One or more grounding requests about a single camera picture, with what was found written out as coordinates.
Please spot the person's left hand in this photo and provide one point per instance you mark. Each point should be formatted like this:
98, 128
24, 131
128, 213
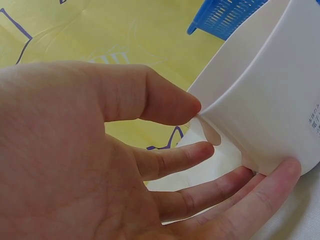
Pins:
62, 155

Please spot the person's left thumb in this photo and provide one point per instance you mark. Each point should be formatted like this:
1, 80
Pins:
160, 96

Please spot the white plastic container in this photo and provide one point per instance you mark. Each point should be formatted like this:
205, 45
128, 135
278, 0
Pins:
262, 95

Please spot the blue plastic slotted basket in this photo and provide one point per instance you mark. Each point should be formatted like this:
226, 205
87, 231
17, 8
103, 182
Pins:
225, 17

